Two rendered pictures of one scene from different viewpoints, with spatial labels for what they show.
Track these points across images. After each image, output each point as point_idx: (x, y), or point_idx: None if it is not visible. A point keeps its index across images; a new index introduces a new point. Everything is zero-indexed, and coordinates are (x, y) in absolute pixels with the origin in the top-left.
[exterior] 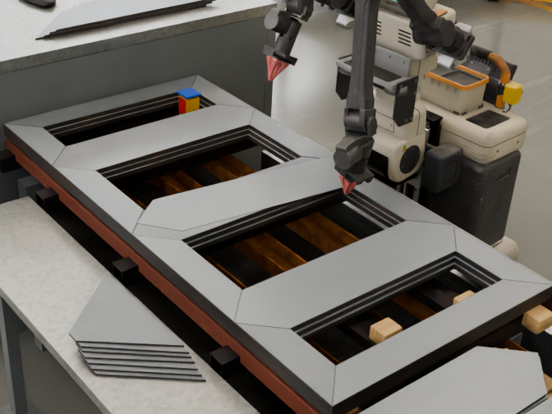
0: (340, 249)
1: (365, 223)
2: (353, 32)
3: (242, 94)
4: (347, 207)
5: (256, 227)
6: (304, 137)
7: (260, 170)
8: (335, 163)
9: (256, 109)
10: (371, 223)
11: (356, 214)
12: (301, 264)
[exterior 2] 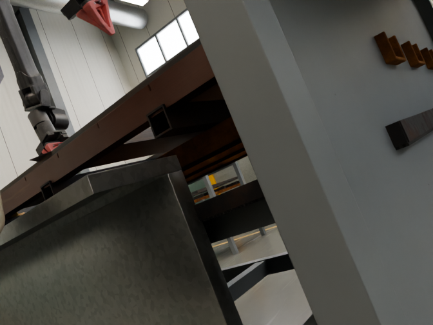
0: (86, 172)
1: (47, 233)
2: (17, 21)
3: (281, 21)
4: (61, 220)
5: (144, 156)
6: (87, 123)
7: (190, 193)
8: (68, 124)
9: (152, 73)
10: (40, 231)
11: (53, 226)
12: (112, 166)
